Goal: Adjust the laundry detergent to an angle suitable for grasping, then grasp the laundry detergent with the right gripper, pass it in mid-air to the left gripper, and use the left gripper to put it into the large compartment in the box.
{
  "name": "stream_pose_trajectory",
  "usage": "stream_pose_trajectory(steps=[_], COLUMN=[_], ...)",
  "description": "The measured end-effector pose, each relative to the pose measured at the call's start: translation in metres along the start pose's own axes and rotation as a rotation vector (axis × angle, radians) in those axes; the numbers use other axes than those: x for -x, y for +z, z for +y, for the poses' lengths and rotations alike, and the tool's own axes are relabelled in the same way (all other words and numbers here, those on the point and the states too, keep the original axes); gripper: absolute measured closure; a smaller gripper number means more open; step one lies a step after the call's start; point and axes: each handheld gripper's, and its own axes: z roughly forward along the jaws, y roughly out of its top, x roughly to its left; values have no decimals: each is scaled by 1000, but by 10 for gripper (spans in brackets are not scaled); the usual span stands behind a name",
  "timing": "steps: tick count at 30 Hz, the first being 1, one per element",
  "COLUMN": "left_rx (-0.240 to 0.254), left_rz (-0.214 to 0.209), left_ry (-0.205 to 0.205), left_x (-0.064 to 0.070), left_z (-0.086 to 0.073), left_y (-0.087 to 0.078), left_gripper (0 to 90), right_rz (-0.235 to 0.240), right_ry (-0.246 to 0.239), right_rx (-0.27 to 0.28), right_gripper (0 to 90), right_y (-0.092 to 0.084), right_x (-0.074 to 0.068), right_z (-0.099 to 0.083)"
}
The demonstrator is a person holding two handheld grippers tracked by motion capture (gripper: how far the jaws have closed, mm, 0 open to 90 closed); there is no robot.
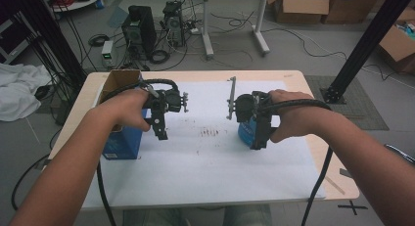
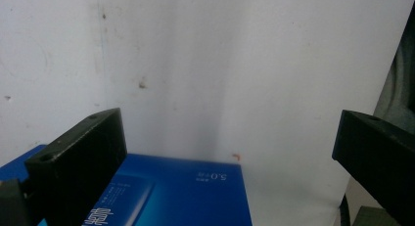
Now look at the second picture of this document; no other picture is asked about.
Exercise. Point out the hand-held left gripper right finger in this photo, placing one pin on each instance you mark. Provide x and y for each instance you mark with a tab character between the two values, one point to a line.
381	164

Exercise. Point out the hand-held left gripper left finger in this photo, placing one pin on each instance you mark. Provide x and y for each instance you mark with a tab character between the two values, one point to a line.
78	167

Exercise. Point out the blue printed box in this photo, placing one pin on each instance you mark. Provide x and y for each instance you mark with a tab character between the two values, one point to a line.
182	193

